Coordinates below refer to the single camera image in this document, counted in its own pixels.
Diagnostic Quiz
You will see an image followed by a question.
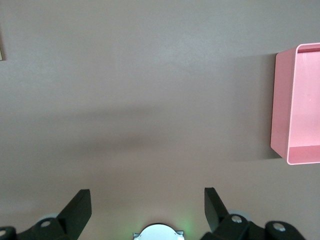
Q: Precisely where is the wooden cutting board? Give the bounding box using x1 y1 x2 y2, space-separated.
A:
0 21 6 61

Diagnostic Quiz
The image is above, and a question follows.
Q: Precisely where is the pink plastic box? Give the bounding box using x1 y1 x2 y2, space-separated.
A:
270 42 320 166

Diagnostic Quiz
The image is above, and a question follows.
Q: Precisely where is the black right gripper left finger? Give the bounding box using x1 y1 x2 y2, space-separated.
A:
0 189 92 240

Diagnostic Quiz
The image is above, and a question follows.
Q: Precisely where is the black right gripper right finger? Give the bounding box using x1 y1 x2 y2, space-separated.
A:
202 187 308 240

